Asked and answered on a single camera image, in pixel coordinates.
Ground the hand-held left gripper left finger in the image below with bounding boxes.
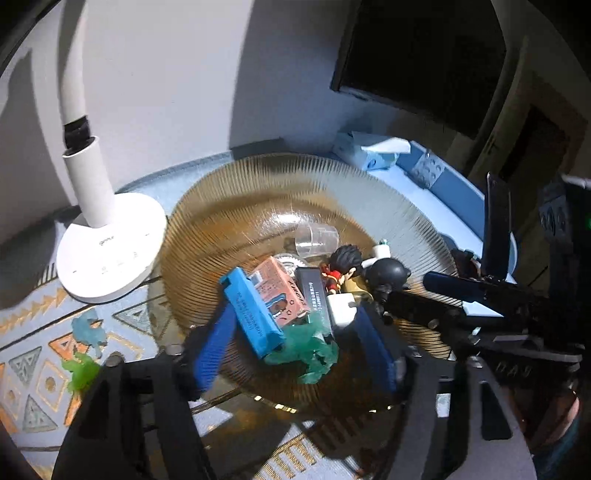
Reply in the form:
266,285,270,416
51,302,238,480

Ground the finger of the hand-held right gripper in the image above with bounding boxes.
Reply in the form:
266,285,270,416
379,288,472,342
422,271,522,308

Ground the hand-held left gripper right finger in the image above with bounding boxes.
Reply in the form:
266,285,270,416
353,305,539,480

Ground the black and white toy figure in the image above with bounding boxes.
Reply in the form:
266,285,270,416
360,240,411,303

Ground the sea green dinosaur toy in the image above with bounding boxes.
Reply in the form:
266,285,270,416
265,320,340,386

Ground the pink cartoon box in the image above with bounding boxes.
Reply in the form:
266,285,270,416
249,256,311,328

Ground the black slim box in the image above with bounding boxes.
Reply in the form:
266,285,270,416
294,266,334,340

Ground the amber ribbed glass bowl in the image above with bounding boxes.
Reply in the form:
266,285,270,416
158,154,462,413

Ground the person's right forearm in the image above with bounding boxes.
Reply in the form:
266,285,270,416
531,385,591,480

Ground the white charger cube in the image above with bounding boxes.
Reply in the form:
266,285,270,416
326,294,358,337

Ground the black phone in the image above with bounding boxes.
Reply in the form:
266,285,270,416
482,173,514,282

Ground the blue tray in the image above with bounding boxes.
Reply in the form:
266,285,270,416
394,141,518,319

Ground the dark-haired toy figure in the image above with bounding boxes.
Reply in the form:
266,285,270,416
321,246,368,295

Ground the round clear plastic lid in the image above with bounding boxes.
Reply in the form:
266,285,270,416
274,253,301,278

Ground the grey studded plate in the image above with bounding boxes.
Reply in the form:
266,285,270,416
410,150,446,190

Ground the small clear plastic cup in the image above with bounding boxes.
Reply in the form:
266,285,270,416
294,223,340,258

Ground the blue-teal dinosaur toy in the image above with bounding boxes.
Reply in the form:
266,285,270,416
71,316,109,360

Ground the lime green dinosaur toy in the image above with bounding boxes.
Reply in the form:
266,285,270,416
61,353,101,393

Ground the white desk lamp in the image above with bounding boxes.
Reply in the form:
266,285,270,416
56,0,168,304

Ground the blue tissue box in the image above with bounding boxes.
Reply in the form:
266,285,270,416
333,130,411,171

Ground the black monitor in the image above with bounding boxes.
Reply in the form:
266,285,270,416
330,0,509,139

